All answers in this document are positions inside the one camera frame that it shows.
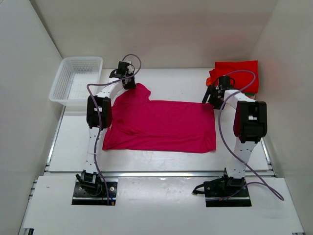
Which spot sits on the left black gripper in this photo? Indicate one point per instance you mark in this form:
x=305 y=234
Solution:
x=133 y=85

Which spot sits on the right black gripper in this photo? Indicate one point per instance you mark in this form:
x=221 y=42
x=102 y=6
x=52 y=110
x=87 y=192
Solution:
x=211 y=91

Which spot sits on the magenta t shirt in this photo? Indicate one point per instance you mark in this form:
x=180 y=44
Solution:
x=139 y=123

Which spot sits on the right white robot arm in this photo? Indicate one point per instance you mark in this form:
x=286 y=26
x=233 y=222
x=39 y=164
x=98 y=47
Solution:
x=249 y=126

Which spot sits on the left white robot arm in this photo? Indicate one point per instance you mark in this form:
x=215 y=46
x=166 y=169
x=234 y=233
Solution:
x=99 y=119

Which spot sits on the red folded t shirt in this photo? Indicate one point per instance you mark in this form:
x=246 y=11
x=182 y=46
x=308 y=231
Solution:
x=241 y=72

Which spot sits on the white plastic basket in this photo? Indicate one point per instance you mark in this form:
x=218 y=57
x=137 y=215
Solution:
x=70 y=84

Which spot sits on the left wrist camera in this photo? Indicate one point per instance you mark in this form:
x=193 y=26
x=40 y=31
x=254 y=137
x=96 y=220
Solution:
x=125 y=68

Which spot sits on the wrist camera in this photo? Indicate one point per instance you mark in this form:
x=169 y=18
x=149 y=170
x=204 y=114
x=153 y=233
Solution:
x=125 y=68
x=225 y=83

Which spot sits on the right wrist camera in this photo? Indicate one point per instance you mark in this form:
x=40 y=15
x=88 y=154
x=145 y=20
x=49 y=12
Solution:
x=225 y=83

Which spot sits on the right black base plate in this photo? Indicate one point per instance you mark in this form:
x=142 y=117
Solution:
x=218 y=194

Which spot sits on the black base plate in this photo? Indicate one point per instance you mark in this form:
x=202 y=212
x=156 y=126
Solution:
x=99 y=197
x=218 y=194

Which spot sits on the aluminium rail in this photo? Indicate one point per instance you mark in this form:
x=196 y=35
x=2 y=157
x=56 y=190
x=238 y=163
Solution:
x=164 y=174

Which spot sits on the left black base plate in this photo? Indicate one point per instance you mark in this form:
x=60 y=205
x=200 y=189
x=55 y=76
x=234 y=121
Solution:
x=99 y=197

